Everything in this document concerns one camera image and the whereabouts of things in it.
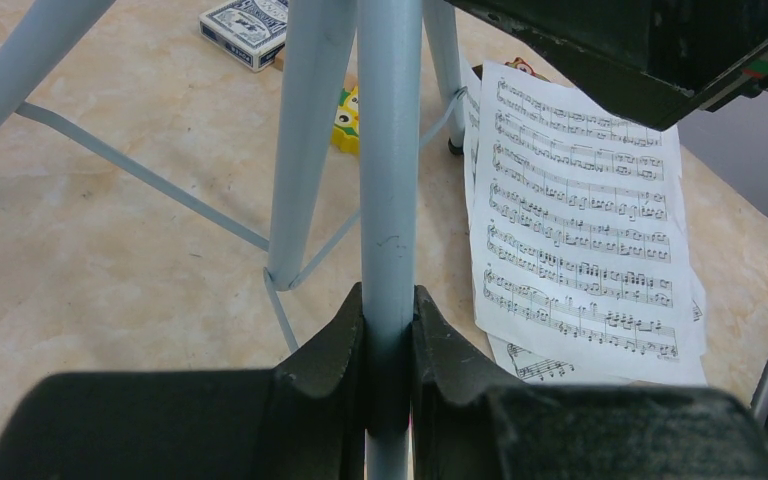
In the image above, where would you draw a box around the yellow printed toy block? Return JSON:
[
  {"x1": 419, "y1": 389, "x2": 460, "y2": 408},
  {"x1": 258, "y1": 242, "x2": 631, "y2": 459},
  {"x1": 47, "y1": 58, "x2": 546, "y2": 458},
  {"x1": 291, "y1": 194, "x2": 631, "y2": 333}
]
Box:
[{"x1": 331, "y1": 86, "x2": 360, "y2": 155}]

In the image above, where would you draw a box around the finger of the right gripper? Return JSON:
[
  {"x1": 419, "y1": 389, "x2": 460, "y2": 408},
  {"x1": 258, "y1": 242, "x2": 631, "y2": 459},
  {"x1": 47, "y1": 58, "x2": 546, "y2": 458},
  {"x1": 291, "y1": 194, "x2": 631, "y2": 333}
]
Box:
[{"x1": 453, "y1": 0, "x2": 768, "y2": 131}]

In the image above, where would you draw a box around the blue music stand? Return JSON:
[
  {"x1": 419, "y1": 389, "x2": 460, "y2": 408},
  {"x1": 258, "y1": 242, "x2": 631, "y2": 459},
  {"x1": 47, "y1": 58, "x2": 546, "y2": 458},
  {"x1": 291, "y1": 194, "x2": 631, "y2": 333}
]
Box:
[{"x1": 0, "y1": 0, "x2": 471, "y2": 480}]

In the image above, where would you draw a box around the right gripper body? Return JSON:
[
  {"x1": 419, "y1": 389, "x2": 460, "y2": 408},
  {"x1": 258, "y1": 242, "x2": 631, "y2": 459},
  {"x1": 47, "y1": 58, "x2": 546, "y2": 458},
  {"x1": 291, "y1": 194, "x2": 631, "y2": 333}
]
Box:
[{"x1": 696, "y1": 18, "x2": 768, "y2": 112}]

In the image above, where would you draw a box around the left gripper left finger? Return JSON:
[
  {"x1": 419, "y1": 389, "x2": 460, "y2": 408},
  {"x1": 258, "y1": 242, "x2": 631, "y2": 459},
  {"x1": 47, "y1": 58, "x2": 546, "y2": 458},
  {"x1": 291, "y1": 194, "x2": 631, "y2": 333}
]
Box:
[{"x1": 0, "y1": 286, "x2": 364, "y2": 479}]

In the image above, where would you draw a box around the red owl toy block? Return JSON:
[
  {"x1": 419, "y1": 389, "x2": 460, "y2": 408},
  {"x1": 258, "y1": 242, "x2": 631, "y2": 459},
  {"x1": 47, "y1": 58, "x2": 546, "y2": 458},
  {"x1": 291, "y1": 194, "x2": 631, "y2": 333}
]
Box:
[{"x1": 505, "y1": 57, "x2": 549, "y2": 82}]

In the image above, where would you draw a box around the playing card box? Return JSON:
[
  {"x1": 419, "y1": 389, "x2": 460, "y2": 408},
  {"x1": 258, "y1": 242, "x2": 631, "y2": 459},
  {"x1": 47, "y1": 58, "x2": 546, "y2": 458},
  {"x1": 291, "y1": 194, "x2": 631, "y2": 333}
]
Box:
[{"x1": 199, "y1": 0, "x2": 289, "y2": 72}]

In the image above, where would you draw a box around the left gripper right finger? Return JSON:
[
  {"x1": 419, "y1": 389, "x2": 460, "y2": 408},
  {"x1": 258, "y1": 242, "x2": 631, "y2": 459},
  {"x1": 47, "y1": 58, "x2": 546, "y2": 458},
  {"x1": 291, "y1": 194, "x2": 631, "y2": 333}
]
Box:
[{"x1": 411, "y1": 287, "x2": 768, "y2": 479}]

